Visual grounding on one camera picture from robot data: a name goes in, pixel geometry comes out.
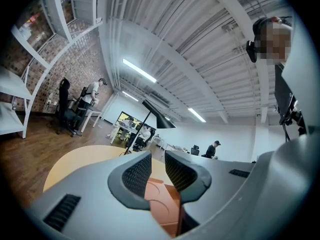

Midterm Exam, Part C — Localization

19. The white long table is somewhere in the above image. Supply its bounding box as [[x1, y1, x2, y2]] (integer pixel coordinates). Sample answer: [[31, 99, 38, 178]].
[[164, 142, 190, 153]]

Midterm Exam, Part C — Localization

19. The dark framed window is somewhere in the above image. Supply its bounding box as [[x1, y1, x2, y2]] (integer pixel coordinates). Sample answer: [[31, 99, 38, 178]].
[[117, 110, 141, 125]]

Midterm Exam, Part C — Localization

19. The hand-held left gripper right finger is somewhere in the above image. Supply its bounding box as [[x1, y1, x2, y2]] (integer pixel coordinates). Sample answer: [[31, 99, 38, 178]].
[[164, 150, 213, 205]]

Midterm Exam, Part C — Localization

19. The black head-mounted camera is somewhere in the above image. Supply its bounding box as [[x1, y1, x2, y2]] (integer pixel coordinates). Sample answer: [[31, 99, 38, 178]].
[[246, 40, 259, 64]]

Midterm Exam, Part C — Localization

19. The black desk lamp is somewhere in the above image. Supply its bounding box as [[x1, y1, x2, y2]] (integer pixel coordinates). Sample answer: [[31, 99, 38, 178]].
[[118, 99, 177, 157]]

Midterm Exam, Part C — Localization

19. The person's head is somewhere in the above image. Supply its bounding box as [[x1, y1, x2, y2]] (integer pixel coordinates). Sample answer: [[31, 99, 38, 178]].
[[252, 16, 293, 66]]

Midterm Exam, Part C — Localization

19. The tall black office chair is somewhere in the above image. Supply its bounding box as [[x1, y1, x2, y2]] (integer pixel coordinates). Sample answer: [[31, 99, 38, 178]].
[[57, 76, 77, 137]]

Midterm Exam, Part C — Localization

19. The orange block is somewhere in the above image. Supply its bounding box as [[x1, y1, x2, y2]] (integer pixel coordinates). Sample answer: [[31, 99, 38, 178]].
[[144, 177, 185, 236]]

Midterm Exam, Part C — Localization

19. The long ceiling light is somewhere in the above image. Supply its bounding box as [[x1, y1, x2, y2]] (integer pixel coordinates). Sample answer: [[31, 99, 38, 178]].
[[187, 108, 207, 123], [122, 58, 158, 83], [121, 90, 139, 102]]

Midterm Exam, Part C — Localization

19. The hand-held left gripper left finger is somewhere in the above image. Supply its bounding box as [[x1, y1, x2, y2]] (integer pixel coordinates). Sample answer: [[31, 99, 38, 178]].
[[107, 150, 153, 211]]

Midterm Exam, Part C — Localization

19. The white shelving unit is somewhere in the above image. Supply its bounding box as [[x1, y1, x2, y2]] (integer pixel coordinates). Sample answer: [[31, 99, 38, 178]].
[[0, 0, 104, 139]]

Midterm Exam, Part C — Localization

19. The white desk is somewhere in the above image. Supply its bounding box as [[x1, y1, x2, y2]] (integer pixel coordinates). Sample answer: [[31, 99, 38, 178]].
[[84, 107, 103, 129]]

